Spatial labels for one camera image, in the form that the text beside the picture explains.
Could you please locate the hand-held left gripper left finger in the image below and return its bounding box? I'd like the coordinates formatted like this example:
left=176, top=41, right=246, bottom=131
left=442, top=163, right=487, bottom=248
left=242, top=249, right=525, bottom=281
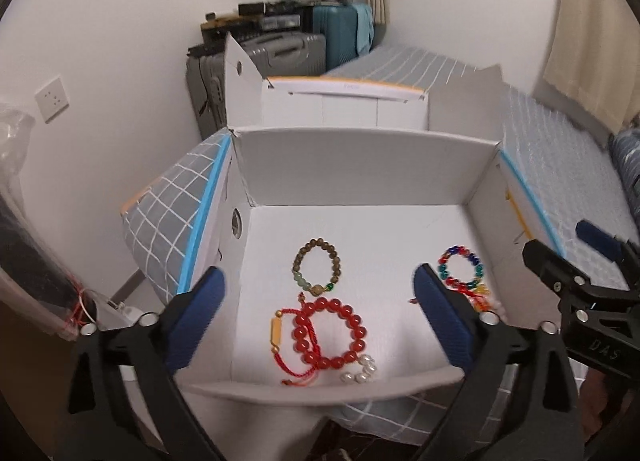
left=55, top=265, right=227, bottom=461

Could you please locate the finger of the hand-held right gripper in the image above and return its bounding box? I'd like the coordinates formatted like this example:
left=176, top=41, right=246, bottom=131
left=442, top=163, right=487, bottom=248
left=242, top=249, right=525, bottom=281
left=575, top=219, right=640, bottom=287
left=522, top=239, right=626, bottom=315

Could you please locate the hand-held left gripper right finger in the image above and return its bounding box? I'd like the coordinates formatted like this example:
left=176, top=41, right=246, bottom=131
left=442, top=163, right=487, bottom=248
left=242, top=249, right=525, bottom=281
left=412, top=262, right=586, bottom=461

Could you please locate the yellow bead bracelet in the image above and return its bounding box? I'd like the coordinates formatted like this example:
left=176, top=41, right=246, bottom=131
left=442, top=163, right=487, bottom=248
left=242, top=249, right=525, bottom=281
left=472, top=283, right=493, bottom=312

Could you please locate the multicoloured bead bracelet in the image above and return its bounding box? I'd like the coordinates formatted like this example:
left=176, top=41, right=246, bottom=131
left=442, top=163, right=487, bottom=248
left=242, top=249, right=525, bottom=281
left=436, top=243, right=487, bottom=292

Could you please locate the white pearl bracelet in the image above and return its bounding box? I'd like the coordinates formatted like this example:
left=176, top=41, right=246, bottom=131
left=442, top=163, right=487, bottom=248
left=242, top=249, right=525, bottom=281
left=340, top=353, right=378, bottom=384
left=482, top=298, right=508, bottom=322

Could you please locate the red string gold tube bracelet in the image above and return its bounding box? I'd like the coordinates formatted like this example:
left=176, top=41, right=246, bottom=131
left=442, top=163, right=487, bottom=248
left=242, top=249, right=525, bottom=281
left=270, top=293, right=326, bottom=387

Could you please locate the red bead bracelet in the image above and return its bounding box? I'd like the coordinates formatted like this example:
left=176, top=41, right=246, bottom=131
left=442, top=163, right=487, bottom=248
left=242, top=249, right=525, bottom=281
left=290, top=297, right=373, bottom=371

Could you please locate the brown bead bracelet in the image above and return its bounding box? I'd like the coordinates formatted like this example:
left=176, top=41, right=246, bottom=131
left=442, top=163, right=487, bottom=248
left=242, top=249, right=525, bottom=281
left=292, top=237, right=343, bottom=298

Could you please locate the white cardboard box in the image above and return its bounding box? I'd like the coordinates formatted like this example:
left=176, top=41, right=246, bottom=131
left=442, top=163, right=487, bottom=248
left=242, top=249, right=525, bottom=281
left=220, top=33, right=568, bottom=404

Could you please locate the person's right hand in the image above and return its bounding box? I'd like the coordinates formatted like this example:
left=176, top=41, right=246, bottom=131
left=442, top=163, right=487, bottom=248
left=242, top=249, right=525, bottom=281
left=579, top=368, right=622, bottom=448

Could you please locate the blue patterned pillow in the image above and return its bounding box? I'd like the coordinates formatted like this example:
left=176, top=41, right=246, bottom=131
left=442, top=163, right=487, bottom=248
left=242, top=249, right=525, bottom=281
left=610, top=113, right=640, bottom=232

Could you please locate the wide beige curtain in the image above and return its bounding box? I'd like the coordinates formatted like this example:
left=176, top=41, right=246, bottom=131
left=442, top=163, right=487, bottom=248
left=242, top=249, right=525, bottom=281
left=542, top=0, right=640, bottom=134

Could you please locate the clear plastic bag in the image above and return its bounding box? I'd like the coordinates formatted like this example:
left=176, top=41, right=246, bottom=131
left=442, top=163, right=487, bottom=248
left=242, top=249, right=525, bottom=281
left=0, top=101, right=101, bottom=342

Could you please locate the grey suitcase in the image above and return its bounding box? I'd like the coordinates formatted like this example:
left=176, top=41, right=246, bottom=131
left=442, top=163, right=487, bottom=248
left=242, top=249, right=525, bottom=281
left=186, top=33, right=327, bottom=139

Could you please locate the teal towel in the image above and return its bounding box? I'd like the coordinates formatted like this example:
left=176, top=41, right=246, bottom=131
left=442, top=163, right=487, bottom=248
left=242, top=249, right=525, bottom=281
left=352, top=3, right=375, bottom=56

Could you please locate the teal suitcase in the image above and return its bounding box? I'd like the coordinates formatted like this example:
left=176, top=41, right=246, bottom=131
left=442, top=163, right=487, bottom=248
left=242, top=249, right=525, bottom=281
left=310, top=3, right=361, bottom=74

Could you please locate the stack of black boxes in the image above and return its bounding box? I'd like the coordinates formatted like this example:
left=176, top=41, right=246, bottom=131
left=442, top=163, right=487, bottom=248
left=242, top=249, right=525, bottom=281
left=200, top=1, right=306, bottom=36

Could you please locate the white wall socket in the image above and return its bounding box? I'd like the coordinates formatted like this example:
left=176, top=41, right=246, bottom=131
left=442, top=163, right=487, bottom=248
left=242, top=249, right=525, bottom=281
left=35, top=75, right=68, bottom=124

